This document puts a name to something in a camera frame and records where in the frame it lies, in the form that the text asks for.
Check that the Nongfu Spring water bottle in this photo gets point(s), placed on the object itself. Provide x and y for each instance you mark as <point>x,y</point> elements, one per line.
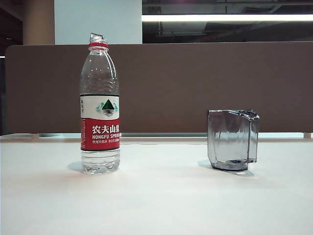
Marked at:
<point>100,137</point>

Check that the small metal bracket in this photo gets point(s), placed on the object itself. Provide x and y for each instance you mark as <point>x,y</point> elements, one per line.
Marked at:
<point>94,36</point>

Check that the white divider support clamp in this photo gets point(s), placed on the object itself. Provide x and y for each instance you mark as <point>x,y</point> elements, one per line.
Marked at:
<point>307,135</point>
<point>35,136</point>

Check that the tan round column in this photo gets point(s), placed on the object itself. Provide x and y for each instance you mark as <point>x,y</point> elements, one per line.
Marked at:
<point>39,22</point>

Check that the brown desk divider panel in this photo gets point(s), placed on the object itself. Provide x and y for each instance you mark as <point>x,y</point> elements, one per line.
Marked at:
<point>171,85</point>

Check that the white ceiling light strip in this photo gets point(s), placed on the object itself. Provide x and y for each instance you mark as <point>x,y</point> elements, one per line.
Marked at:
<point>220,17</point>

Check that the grey transparent plastic cup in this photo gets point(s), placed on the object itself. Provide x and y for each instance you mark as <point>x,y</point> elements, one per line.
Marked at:
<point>227,137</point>

